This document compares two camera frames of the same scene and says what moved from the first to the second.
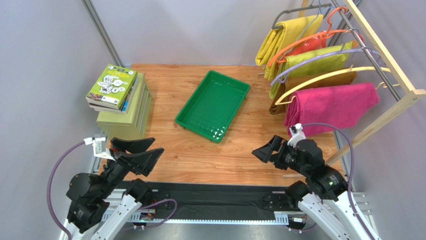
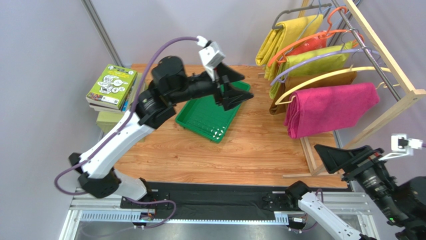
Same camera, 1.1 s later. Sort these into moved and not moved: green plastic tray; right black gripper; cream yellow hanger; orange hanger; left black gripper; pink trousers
Moved: right black gripper; left black gripper
Not moved: orange hanger; green plastic tray; cream yellow hanger; pink trousers
